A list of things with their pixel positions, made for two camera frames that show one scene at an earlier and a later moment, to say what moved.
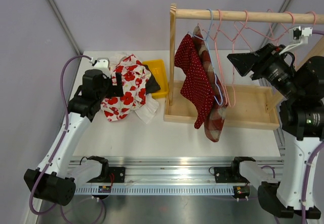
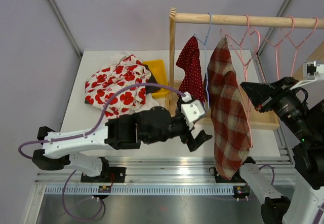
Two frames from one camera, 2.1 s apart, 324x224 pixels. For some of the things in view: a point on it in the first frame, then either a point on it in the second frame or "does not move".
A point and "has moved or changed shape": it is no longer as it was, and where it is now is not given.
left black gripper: x=115 y=90 to x=193 y=143
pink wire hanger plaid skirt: x=214 y=39 to x=246 y=65
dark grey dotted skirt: x=152 y=85 does not move
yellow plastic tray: x=157 y=68 does not move
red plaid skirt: x=214 y=124 to x=233 y=140
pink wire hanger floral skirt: x=233 y=48 to x=248 y=46
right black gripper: x=262 y=60 to x=260 y=92
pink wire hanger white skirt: x=315 y=14 has moved or changed shape
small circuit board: x=105 y=189 does not move
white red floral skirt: x=135 y=75 does not move
